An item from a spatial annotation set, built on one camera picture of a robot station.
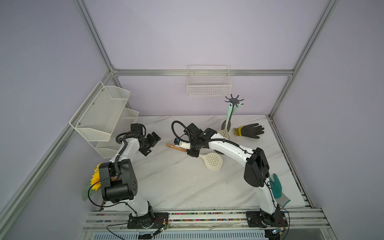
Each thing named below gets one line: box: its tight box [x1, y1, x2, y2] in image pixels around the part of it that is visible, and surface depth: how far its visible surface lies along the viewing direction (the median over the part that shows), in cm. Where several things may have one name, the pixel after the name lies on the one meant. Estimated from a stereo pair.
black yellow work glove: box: [233, 123, 265, 139], surface depth 112 cm
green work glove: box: [269, 173, 291, 208], surface depth 83 cm
